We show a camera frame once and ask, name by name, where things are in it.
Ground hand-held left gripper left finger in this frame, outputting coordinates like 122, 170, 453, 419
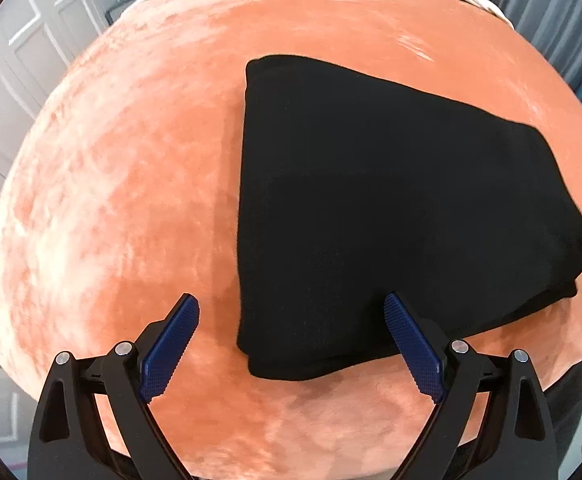
28, 292, 202, 480

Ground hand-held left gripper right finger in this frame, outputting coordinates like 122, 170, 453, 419
384, 291, 558, 480

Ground black pants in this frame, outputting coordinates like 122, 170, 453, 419
235, 54, 582, 382

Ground person's dark trousers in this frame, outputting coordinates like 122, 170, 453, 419
545, 357, 582, 463

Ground orange plush blanket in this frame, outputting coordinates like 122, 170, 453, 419
0, 0, 582, 480

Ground white wardrobe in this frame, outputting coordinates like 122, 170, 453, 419
0, 0, 124, 188

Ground grey bedside table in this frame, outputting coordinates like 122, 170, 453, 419
105, 0, 139, 23

